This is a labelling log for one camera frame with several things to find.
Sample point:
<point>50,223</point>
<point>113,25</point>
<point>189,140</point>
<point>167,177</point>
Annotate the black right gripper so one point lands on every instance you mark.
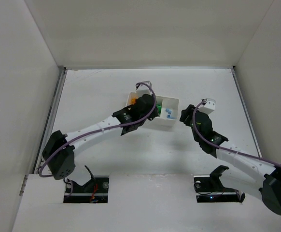
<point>187,115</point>

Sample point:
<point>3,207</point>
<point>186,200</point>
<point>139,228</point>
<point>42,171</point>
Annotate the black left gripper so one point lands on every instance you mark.
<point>151,108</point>

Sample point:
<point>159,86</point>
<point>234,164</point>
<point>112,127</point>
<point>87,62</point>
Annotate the yellow curved lego brick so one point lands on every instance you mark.
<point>133,100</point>

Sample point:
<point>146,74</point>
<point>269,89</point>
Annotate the green lego brick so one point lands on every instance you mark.
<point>159,108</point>

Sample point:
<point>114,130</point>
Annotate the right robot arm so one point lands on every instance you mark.
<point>249,174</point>

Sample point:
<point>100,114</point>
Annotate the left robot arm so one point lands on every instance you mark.
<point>61,149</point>

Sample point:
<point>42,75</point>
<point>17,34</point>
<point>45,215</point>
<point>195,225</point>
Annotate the white three-compartment plastic container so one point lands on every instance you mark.
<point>167,113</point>

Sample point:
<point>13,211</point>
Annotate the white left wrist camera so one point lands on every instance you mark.
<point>142,89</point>

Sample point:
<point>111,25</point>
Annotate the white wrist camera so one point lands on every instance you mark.
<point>209,106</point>
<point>142,89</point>

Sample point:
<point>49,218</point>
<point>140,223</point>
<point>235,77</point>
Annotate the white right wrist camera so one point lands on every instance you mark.
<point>209,106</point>

